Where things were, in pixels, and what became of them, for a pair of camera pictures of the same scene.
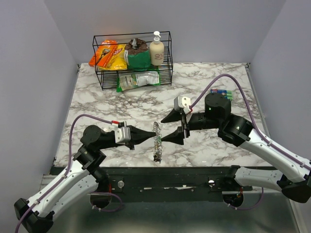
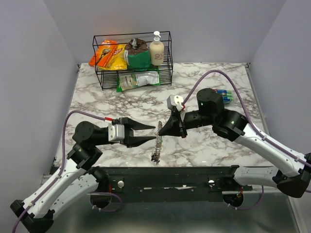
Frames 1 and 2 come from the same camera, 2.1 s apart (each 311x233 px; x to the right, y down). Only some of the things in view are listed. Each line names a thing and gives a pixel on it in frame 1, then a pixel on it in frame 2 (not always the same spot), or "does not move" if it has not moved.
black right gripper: x=175 y=116 → x=175 y=126
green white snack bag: x=127 y=81 does not move
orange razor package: x=102 y=56 does not move
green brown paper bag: x=137 y=55 does not move
